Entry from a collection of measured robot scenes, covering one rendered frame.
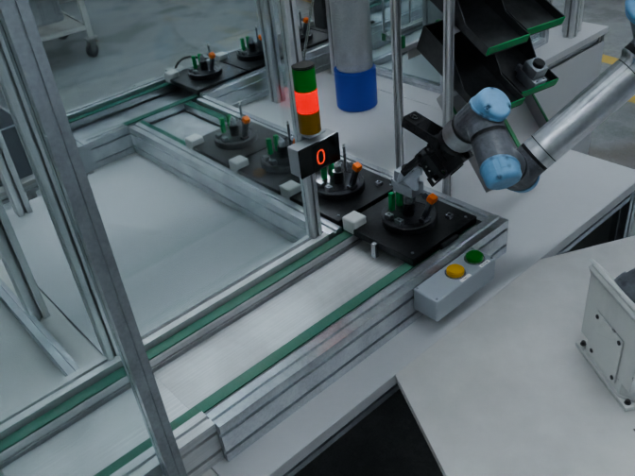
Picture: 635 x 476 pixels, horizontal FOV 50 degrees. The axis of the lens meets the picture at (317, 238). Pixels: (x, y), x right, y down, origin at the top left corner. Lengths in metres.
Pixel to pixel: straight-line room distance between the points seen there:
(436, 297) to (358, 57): 1.24
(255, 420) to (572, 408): 0.62
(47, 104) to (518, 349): 1.08
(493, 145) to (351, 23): 1.20
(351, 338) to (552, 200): 0.84
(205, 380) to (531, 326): 0.73
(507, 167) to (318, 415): 0.62
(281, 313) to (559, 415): 0.63
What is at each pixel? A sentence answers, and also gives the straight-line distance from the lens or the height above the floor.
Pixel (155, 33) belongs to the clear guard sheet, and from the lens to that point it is 1.31.
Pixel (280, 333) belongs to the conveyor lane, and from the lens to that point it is 1.51.
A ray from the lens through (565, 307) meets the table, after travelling 1.66.
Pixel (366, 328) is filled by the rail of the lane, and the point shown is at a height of 0.94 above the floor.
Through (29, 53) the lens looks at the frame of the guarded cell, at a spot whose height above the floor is 1.70.
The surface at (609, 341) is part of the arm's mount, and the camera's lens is 1.43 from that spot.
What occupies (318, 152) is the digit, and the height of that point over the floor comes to 1.21.
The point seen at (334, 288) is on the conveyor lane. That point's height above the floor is 0.92.
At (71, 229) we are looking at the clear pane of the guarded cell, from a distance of 0.92.
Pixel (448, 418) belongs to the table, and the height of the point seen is 0.86.
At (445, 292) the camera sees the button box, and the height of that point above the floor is 0.96.
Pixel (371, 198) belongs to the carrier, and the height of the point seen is 0.97.
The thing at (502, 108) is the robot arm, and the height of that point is 1.34.
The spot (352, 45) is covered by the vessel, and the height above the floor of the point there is 1.11.
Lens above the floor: 1.92
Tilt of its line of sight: 34 degrees down
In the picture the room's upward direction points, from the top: 7 degrees counter-clockwise
